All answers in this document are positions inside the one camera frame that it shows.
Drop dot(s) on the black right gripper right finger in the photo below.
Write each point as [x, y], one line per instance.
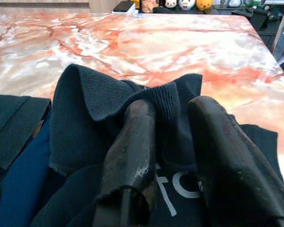
[227, 165]

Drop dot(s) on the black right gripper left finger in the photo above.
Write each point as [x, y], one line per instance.
[130, 153]

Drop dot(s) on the black shirt onemax LED print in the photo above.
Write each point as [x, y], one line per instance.
[90, 99]

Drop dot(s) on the navy shirt red trim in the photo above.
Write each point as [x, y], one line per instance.
[21, 179]

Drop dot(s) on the white faced mouse plush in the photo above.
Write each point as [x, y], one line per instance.
[170, 3]

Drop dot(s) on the white round plush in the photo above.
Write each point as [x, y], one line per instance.
[186, 4]

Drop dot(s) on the grey Totoro figurine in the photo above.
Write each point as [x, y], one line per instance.
[233, 2]

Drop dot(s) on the yellow round plush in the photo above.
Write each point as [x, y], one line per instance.
[204, 4]

